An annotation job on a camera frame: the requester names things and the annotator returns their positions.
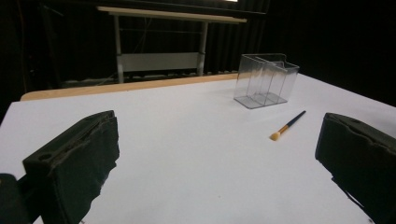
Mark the white-legged desk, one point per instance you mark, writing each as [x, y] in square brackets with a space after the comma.
[162, 46]

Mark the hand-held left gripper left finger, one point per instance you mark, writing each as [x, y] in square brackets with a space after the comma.
[74, 161]

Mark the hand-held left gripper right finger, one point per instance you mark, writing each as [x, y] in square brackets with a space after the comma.
[361, 155]

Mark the dark curtain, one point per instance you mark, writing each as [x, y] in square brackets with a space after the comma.
[327, 37]

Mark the clear plastic organizer box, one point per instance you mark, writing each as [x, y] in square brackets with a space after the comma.
[264, 81]

